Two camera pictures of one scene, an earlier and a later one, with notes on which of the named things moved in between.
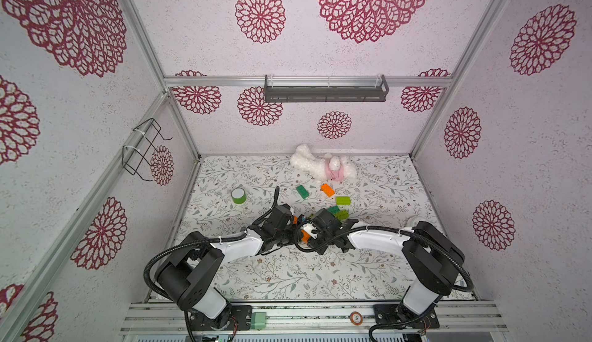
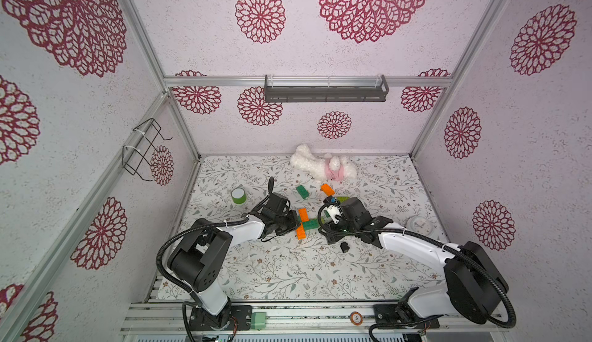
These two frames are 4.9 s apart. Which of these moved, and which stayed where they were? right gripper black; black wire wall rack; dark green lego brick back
Moved: right gripper black
Stayed: dark green lego brick back; black wire wall rack
